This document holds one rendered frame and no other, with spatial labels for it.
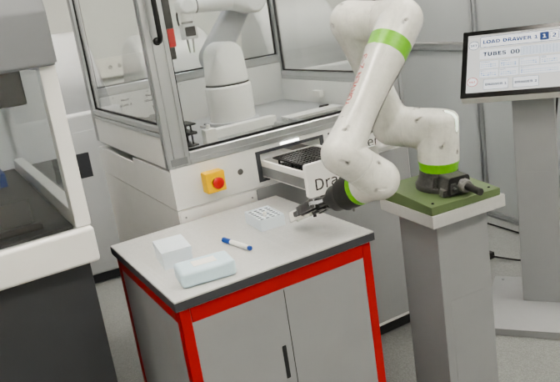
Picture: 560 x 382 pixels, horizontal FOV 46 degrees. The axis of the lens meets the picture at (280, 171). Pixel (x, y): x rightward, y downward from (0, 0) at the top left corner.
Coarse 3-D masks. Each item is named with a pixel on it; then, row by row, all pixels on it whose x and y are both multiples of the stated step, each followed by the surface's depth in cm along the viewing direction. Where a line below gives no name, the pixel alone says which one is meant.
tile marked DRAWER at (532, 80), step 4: (520, 76) 255; (524, 76) 254; (528, 76) 254; (532, 76) 253; (536, 76) 252; (512, 80) 256; (516, 80) 255; (520, 80) 254; (524, 80) 254; (528, 80) 253; (532, 80) 252; (536, 80) 252; (512, 84) 255; (516, 84) 254; (520, 84) 254; (524, 84) 253; (528, 84) 252; (532, 84) 252; (536, 84) 251
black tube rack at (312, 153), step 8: (296, 152) 240; (304, 152) 239; (312, 152) 237; (320, 152) 235; (280, 160) 234; (288, 160) 231; (296, 160) 228; (304, 160) 227; (312, 160) 225; (296, 168) 229
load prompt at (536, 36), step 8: (528, 32) 261; (536, 32) 260; (544, 32) 258; (552, 32) 257; (480, 40) 268; (488, 40) 267; (496, 40) 266; (504, 40) 264; (512, 40) 262; (520, 40) 261; (528, 40) 260; (536, 40) 258; (544, 40) 257; (552, 40) 256
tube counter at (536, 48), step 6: (558, 42) 254; (510, 48) 261; (516, 48) 260; (522, 48) 259; (528, 48) 258; (534, 48) 257; (540, 48) 256; (546, 48) 255; (552, 48) 254; (558, 48) 253; (510, 54) 260; (516, 54) 259; (522, 54) 258; (528, 54) 257
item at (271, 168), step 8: (288, 152) 245; (264, 160) 238; (272, 160) 242; (264, 168) 237; (272, 168) 232; (280, 168) 227; (288, 168) 222; (264, 176) 239; (272, 176) 233; (280, 176) 228; (288, 176) 222; (296, 176) 218; (288, 184) 224; (296, 184) 219; (304, 184) 214
